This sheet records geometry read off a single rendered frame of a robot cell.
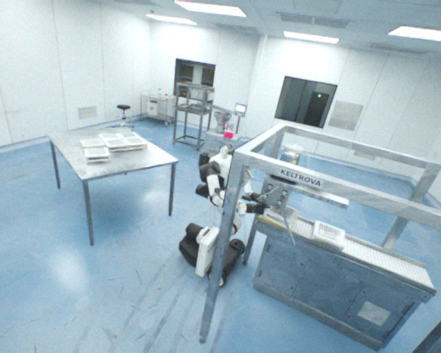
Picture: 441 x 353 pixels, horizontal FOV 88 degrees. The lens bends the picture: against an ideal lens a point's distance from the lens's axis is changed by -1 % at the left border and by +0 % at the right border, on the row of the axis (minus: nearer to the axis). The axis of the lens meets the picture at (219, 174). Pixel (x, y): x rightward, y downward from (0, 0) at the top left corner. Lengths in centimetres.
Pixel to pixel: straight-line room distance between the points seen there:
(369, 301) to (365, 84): 565
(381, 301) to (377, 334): 35
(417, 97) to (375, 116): 93
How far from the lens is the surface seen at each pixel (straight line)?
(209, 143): 465
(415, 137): 772
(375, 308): 249
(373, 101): 725
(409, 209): 116
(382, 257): 236
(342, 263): 216
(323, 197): 184
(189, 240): 272
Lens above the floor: 201
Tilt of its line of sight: 25 degrees down
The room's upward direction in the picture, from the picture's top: 10 degrees clockwise
